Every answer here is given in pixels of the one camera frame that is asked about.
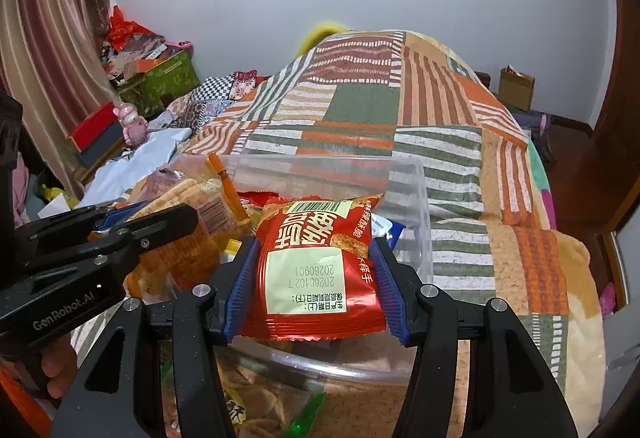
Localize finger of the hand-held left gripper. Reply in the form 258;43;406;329
15;202;149;251
20;203;201;293

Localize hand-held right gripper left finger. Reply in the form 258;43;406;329
50;235;262;438

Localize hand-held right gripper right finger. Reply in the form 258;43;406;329
369;237;581;438

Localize cracker packet with barcode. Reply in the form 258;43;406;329
144;177;252;249

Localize red snack packet white label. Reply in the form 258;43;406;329
240;194;389;342

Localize clear plastic container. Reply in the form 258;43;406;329
164;153;435;387

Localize clear packet of fried snacks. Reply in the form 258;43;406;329
124;218;227;301

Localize person's left hand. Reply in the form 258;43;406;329
40;333;79;399

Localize light blue cloth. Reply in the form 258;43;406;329
81;128;194;205

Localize blue white snack packet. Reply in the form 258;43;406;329
370;214;407;249

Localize dark grey box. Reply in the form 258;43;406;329
74;128;124;169

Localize long biscuit packet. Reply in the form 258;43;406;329
204;154;251;225

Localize long red snack packet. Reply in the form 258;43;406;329
236;189;287;219

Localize pink rabbit toy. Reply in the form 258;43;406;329
113;102;149;149

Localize red flat box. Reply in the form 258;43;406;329
66;101;119;152

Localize clear snack packet green edge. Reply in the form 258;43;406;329
215;365;332;438

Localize checkered patterned quilt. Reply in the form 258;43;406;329
164;69;272;129

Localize green patterned storage box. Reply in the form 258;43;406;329
119;48;202;119

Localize pile of papers and cartons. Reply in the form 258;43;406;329
101;32;177;79

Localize patchwork striped blanket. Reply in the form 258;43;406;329
70;29;610;438

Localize striped brown curtain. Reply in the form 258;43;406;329
0;0;115;201

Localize red plastic bag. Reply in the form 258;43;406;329
106;6;152;52

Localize dark cloth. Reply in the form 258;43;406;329
514;112;557;159

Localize small cardboard box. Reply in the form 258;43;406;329
497;64;537;113

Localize yellow foam arc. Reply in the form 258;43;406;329
294;21;352;59

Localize brown wooden door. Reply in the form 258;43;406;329
589;0;640;239

